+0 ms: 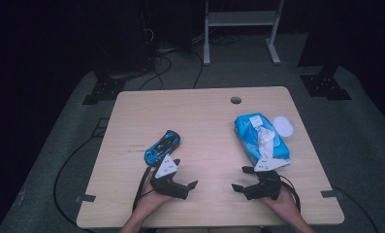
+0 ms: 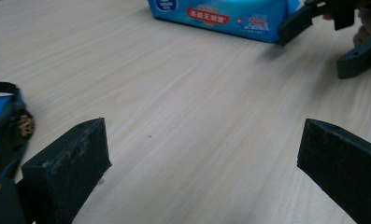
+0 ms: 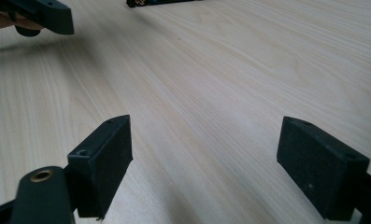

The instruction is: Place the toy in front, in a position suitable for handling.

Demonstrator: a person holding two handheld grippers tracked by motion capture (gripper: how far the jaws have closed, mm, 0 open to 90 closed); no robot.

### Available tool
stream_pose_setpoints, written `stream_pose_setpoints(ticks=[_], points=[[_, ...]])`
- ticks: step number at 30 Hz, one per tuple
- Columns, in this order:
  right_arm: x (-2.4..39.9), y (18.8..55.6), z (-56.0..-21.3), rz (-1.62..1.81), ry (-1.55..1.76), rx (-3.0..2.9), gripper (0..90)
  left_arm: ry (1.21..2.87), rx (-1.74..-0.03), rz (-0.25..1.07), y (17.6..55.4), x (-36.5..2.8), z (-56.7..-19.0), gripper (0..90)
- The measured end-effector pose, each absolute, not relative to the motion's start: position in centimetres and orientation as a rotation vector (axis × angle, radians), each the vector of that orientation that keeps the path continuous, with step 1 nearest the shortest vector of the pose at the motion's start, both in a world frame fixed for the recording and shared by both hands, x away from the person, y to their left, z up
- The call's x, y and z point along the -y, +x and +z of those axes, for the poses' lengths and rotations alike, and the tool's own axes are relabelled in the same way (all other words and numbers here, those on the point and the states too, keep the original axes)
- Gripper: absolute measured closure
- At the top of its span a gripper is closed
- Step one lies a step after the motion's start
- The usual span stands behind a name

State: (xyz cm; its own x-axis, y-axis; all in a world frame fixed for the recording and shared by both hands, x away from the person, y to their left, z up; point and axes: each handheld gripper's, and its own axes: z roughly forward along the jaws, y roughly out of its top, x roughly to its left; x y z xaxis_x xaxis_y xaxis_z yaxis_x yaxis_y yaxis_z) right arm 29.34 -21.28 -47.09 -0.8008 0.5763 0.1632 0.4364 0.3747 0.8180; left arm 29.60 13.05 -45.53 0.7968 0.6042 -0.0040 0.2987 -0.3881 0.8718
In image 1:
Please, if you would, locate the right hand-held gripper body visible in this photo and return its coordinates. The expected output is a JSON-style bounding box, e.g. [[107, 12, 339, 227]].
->
[[243, 157, 291, 201]]

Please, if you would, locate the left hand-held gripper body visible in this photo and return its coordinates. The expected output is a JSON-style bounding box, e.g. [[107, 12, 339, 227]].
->
[[149, 154, 189, 200]]

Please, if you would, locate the blue toy car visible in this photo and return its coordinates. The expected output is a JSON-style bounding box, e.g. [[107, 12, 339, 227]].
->
[[144, 129, 181, 168]]

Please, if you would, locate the blue wet wipes pack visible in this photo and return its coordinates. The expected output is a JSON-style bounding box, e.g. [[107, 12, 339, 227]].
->
[[234, 112, 292, 169]]

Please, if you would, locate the white wet wipe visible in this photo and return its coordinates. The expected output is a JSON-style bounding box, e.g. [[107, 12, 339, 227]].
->
[[255, 125, 277, 160]]

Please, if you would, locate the person's left hand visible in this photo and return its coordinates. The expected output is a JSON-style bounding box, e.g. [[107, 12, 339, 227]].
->
[[137, 170, 175, 215]]

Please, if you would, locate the person's right hand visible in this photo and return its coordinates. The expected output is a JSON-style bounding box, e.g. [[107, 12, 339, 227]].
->
[[260, 188, 300, 216]]

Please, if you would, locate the white oval plastic lid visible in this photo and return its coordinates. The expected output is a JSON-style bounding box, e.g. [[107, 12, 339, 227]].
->
[[272, 115, 296, 139]]

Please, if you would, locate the black tape piece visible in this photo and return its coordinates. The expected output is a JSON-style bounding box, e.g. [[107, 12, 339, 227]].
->
[[320, 189, 345, 199], [75, 192, 97, 205]]

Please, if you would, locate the black stand base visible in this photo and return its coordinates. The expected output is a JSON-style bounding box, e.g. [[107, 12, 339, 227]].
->
[[300, 63, 353, 102], [81, 75, 127, 106]]

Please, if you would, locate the right hand-held gripper cable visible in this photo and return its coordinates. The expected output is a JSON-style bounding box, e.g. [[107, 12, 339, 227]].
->
[[277, 174, 302, 214]]

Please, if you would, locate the black wire frame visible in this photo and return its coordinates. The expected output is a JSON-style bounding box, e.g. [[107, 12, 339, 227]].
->
[[90, 116, 111, 139]]

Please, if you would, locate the black floor cable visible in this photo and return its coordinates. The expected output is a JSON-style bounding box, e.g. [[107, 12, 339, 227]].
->
[[192, 50, 205, 89], [52, 135, 112, 232], [138, 53, 174, 91], [331, 184, 380, 233]]

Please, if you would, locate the white metal stand frame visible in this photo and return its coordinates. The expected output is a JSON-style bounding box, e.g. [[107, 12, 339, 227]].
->
[[203, 0, 286, 67]]

